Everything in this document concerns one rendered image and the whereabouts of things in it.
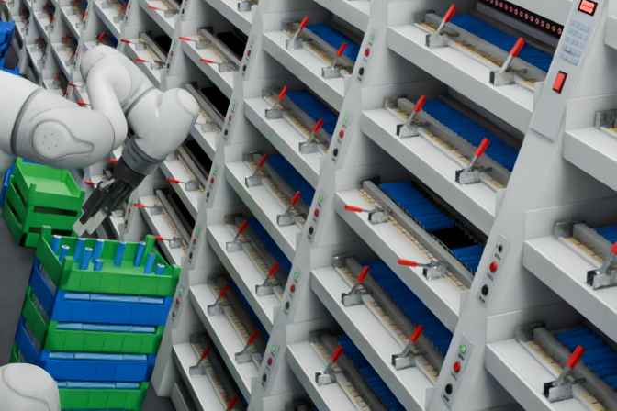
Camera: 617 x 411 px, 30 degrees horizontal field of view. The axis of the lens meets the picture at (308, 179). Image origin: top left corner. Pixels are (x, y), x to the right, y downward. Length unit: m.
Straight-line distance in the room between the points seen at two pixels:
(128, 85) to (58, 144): 0.59
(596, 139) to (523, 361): 0.38
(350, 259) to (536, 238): 0.75
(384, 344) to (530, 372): 0.48
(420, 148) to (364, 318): 0.38
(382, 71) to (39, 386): 0.95
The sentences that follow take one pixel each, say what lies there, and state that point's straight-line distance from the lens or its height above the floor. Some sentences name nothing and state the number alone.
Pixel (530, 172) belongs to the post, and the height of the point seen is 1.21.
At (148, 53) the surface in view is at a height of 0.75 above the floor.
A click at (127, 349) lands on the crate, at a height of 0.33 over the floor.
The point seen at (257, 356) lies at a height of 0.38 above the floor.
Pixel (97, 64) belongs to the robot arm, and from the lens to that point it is 2.60.
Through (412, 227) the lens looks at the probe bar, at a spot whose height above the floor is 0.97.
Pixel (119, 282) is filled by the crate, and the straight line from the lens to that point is 2.81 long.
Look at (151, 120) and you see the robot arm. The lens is 2.57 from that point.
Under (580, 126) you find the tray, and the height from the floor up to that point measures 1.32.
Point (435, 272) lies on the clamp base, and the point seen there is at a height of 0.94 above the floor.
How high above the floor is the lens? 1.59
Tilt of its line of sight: 15 degrees down
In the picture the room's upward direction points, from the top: 17 degrees clockwise
